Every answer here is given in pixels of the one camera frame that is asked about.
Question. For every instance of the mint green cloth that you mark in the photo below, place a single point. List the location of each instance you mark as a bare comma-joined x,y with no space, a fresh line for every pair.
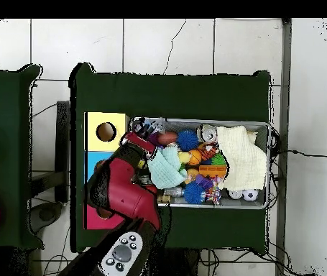
166,169

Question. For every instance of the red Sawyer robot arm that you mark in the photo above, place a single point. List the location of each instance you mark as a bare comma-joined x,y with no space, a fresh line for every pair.
123,198

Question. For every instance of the wooden box with three holes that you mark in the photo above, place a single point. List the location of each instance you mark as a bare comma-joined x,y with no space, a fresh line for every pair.
94,141

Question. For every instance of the brown toy football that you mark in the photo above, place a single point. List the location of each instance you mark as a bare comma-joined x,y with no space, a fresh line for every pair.
167,138

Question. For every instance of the blue rubber koosh ball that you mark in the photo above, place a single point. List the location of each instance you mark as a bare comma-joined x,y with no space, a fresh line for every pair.
193,193
187,141

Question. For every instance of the dark green table cloth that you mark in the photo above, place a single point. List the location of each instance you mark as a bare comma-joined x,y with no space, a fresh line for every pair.
166,95
5,100

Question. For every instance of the orange toy basketball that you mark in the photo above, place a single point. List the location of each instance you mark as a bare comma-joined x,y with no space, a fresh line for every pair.
195,156

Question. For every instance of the dented white soda can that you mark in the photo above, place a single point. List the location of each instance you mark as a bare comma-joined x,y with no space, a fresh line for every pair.
207,133

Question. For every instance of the orange plastic bubble tray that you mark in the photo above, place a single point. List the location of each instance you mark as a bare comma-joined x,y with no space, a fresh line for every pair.
212,171

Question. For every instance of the black stand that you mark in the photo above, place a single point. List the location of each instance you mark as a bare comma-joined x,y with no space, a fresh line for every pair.
62,138

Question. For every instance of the multicoloured patterned cloth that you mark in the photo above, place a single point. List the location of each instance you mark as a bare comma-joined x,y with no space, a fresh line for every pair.
213,194

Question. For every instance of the cream knitted cloth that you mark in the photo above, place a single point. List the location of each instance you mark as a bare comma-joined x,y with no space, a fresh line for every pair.
243,158

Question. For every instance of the dark grey rounded base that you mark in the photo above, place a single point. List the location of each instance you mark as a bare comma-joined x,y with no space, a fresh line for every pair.
46,214

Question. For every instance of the small soccer ball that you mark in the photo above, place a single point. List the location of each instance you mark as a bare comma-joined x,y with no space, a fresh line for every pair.
250,195

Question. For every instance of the grey metal bar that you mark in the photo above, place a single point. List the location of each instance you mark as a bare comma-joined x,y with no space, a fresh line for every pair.
285,86

